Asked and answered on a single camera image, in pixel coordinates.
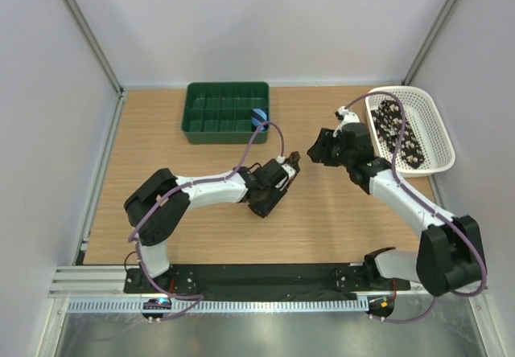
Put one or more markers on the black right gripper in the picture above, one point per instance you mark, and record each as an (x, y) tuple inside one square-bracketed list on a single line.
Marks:
[(319, 152)]

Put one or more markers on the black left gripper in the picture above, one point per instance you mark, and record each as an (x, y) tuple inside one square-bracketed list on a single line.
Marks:
[(277, 196)]

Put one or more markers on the black tie with gold keys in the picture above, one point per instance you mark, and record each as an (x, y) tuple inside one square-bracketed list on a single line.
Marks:
[(270, 172)]

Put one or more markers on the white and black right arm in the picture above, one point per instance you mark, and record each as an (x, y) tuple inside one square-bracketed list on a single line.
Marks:
[(450, 254)]

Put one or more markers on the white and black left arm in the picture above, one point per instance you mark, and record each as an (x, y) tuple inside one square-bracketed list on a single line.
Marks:
[(155, 209)]

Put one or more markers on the black tie with white pattern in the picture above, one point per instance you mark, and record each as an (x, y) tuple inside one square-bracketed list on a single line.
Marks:
[(387, 120)]

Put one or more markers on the rolled blue striped tie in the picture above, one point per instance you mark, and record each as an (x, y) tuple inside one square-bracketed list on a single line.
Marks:
[(258, 119)]

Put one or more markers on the green divided organizer tray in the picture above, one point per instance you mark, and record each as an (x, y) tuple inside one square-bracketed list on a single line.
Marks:
[(219, 112)]

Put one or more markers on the white perforated plastic basket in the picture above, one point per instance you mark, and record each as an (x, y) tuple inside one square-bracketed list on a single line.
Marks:
[(423, 116)]

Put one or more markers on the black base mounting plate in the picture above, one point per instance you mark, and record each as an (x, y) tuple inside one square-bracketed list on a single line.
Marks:
[(276, 283)]

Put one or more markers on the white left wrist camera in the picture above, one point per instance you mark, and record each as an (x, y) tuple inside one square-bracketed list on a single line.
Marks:
[(288, 173)]

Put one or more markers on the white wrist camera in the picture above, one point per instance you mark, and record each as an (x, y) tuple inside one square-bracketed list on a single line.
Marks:
[(288, 173), (345, 117)]

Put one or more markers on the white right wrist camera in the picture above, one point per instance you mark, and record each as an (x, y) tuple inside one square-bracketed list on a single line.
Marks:
[(345, 117)]

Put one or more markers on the white slotted cable duct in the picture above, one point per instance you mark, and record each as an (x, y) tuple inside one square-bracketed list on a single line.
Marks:
[(159, 306)]

